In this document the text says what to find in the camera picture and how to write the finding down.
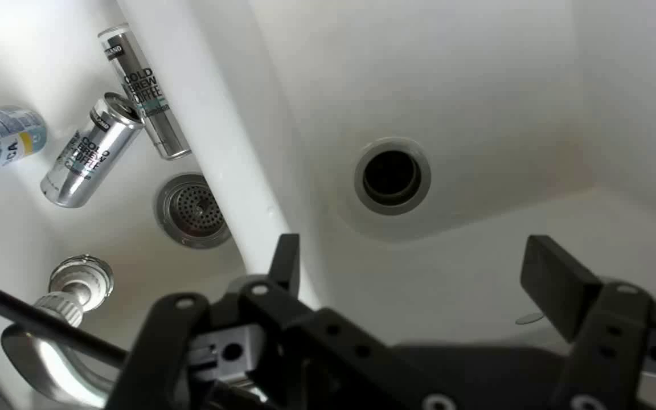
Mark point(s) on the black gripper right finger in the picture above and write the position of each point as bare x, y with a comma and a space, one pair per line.
558, 286

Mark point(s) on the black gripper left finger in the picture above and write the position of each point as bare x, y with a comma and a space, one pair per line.
286, 262

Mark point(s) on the chrome sink faucet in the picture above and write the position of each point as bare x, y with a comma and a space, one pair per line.
78, 286

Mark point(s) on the metal sink strainer drain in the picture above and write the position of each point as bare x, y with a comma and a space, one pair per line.
193, 211

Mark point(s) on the open dark sink drain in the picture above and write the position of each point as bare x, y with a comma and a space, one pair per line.
393, 177

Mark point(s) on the long slim silver can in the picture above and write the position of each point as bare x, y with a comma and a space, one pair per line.
150, 95

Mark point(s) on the white double basin sink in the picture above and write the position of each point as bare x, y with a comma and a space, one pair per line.
457, 91

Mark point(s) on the blue and white can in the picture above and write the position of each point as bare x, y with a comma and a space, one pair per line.
0, 139

